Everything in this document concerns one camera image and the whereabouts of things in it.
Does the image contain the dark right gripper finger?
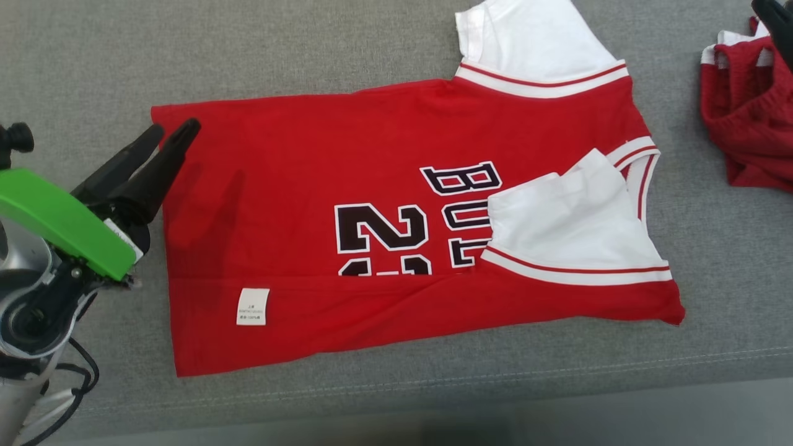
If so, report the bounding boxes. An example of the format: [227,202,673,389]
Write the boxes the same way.
[751,0,793,70]

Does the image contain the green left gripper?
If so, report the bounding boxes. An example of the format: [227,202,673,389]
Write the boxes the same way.
[0,118,202,287]

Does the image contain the red shorts with white stripe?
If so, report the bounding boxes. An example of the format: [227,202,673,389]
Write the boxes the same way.
[700,15,793,193]

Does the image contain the red white basketball jersey shirt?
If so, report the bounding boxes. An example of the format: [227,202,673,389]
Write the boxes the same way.
[151,0,686,377]

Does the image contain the grey fabric sofa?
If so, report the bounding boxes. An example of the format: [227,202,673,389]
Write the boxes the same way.
[0,0,793,446]

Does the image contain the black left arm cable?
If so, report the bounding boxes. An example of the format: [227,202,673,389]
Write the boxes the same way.
[19,338,100,446]

